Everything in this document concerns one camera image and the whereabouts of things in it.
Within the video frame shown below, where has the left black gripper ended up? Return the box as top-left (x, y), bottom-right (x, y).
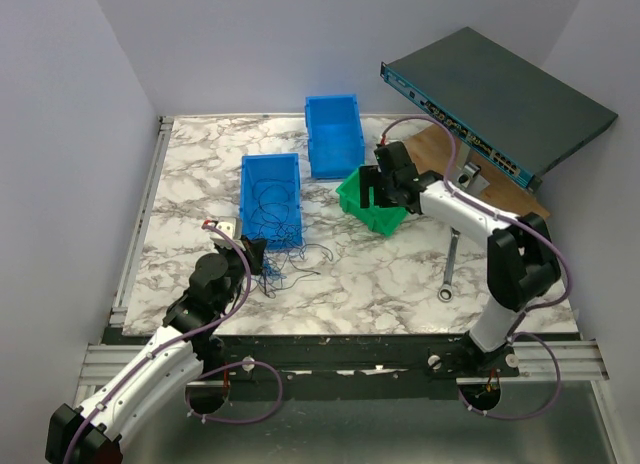
top-left (215, 234), bottom-right (267, 312)

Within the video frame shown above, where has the black wire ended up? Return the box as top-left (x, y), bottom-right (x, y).
top-left (247, 176), bottom-right (296, 225)

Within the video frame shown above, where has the wire bundle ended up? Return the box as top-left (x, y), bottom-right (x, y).
top-left (249, 218), bottom-right (335, 300)

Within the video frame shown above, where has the green bin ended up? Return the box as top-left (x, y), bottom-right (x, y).
top-left (336, 170), bottom-right (408, 237)

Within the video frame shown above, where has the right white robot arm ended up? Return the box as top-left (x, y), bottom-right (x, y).
top-left (358, 142), bottom-right (561, 376)

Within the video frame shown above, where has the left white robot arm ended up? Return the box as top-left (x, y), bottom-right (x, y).
top-left (45, 237), bottom-right (267, 463)

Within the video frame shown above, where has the far blue bin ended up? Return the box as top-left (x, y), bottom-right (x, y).
top-left (305, 94), bottom-right (365, 180)

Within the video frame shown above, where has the blue bin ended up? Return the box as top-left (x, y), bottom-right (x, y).
top-left (305, 94), bottom-right (365, 180)
top-left (239, 153), bottom-right (303, 251)

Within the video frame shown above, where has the near blue bin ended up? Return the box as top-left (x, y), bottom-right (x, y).
top-left (239, 153), bottom-right (303, 251)

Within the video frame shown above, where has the wooden board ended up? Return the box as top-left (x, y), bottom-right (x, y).
top-left (404, 125), bottom-right (550, 219)

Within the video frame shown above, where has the ratchet wrench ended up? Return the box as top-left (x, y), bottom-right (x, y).
top-left (438, 228), bottom-right (460, 303)

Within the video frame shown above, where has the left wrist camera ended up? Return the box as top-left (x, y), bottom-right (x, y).
top-left (202, 217), bottom-right (242, 249)

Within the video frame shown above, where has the metal stand bracket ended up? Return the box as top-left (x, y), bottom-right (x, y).
top-left (453, 141), bottom-right (489, 198)

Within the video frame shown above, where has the network switch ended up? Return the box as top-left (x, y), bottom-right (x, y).
top-left (380, 27), bottom-right (618, 193)

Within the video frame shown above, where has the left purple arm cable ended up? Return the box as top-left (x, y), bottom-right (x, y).
top-left (62, 223), bottom-right (285, 464)

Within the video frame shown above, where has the aluminium frame rail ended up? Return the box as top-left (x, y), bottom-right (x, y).
top-left (79, 114), bottom-right (174, 385)

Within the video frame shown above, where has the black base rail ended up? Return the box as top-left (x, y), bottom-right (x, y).
top-left (192, 334), bottom-right (519, 402)

